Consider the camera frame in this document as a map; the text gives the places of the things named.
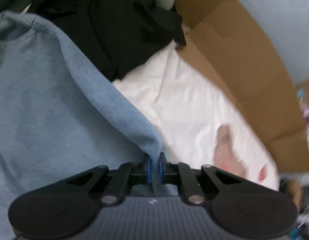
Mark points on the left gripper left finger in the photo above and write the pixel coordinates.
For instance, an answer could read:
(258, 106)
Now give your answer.
(120, 182)

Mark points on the white printed bed sheet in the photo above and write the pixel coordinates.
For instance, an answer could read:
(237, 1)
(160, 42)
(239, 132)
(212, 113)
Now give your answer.
(196, 120)

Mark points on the black garment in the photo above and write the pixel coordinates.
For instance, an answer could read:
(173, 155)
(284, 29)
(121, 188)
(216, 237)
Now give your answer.
(116, 35)

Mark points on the brown cardboard box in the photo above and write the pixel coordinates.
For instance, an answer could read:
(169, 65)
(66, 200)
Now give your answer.
(229, 48)

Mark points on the light blue denim pants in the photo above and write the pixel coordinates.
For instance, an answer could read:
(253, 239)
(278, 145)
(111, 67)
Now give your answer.
(59, 116)

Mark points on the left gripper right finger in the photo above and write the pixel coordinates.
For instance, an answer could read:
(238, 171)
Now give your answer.
(183, 177)

